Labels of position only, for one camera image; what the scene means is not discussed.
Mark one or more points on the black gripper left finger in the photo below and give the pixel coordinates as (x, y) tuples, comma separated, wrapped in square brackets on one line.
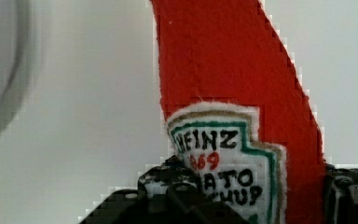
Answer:
[(165, 194)]

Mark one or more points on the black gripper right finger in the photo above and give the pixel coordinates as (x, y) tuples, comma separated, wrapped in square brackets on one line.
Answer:
[(340, 195)]

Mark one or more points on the red plush ketchup bottle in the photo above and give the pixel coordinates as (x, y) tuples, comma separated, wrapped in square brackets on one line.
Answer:
[(235, 111)]

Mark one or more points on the pink round plate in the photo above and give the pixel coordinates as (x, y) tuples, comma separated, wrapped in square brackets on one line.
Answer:
[(14, 32)]

